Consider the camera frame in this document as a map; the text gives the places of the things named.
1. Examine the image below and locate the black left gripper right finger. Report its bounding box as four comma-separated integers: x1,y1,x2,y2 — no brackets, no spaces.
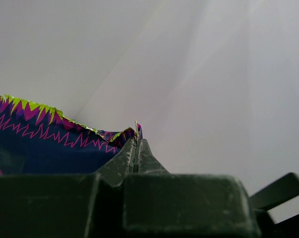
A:
136,139,169,174

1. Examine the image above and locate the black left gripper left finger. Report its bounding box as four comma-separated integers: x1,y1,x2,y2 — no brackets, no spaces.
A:
95,137,136,186

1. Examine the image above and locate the purple snack bag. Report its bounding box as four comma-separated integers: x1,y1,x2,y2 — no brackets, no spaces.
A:
0,95,142,175

